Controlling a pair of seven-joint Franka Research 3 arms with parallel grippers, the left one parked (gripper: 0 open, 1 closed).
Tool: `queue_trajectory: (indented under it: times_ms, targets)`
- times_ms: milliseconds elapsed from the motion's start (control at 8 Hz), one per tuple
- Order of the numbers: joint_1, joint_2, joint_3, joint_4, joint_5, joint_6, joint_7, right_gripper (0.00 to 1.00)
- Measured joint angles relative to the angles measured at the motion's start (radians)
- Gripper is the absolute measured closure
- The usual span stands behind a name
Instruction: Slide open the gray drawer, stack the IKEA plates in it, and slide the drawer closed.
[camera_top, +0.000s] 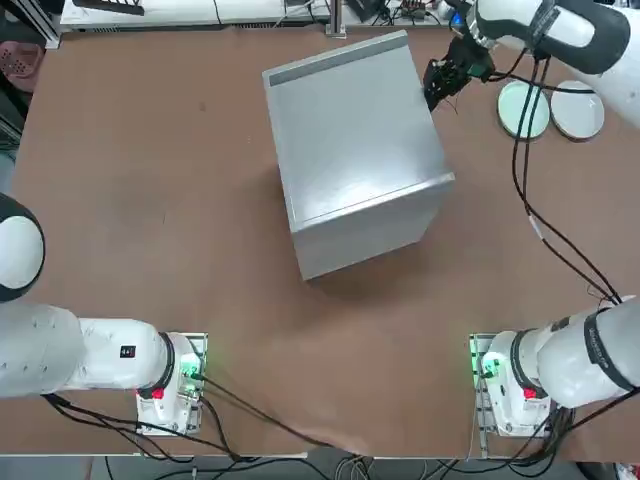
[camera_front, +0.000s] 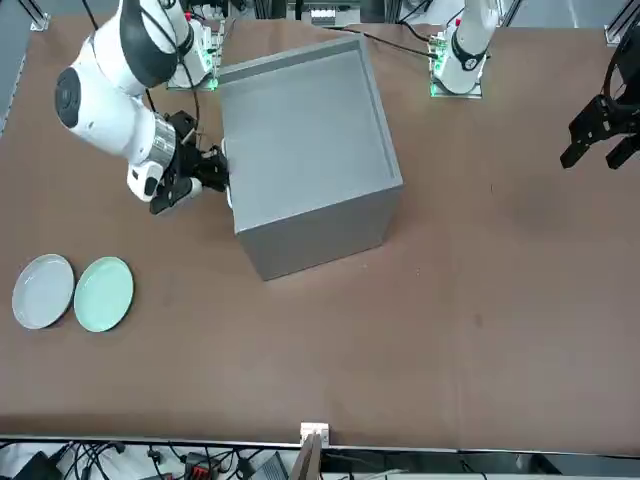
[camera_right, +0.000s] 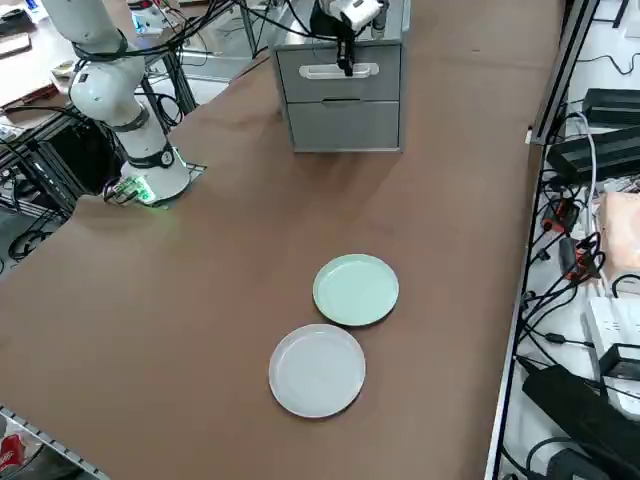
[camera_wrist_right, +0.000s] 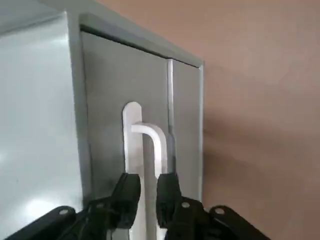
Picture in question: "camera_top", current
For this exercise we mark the metal base plate of left arm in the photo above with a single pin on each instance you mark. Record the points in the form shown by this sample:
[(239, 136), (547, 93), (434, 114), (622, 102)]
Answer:
[(197, 340)]

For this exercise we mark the pink perforated basket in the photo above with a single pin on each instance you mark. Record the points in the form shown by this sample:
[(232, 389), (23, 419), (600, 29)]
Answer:
[(20, 62)]

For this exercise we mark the vertical mounting post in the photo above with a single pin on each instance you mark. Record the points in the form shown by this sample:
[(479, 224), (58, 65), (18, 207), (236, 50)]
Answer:
[(336, 12)]

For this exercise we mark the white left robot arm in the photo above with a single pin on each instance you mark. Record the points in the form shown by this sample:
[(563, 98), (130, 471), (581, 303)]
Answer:
[(40, 350)]

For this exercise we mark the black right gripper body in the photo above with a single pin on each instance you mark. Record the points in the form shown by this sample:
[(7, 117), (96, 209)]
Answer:
[(462, 55)]

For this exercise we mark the white post base bracket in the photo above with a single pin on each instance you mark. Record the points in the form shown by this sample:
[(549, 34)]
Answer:
[(336, 31)]

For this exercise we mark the gray steel cabinet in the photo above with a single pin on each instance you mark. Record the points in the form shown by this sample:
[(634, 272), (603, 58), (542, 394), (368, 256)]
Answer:
[(350, 140)]

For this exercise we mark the mint green plate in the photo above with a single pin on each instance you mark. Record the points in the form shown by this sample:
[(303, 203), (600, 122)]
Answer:
[(510, 107)]

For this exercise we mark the metal base plate of right arm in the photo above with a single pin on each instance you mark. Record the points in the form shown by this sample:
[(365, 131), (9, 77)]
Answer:
[(481, 430)]

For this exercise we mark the pale white plate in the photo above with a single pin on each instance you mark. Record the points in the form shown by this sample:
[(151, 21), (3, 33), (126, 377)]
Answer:
[(575, 115)]

